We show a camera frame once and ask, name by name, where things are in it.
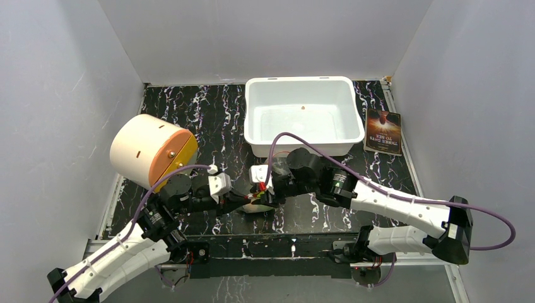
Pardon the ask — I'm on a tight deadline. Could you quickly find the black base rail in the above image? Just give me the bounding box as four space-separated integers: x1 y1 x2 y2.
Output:
163 227 394 280

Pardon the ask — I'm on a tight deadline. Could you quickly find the dark cover book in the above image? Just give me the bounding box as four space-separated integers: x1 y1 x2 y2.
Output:
363 109 403 157

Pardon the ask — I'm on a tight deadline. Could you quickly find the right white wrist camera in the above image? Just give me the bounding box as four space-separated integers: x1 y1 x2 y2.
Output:
249 164 274 194

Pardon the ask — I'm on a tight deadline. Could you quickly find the clear orange-zip bag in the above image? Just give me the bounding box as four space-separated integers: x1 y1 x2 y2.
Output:
238 151 290 214

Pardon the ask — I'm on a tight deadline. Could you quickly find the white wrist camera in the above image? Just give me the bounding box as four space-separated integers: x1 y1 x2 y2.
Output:
249 164 274 194
208 172 232 204

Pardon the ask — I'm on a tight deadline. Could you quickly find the white plastic bin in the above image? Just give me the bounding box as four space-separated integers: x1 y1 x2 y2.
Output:
244 76 365 158

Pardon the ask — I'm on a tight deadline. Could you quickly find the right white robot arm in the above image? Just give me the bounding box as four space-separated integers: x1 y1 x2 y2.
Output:
249 148 473 265

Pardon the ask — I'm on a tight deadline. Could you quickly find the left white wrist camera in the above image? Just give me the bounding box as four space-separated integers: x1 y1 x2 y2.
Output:
208 172 232 204

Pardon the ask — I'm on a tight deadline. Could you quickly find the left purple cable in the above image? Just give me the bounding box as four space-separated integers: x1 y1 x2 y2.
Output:
48 163 218 303

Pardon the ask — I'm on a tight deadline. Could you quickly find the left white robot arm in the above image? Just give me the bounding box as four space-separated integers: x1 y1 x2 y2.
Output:
47 169 265 302

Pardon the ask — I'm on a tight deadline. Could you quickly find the cream orange cylinder appliance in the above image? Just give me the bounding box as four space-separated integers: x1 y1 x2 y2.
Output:
109 114 198 189

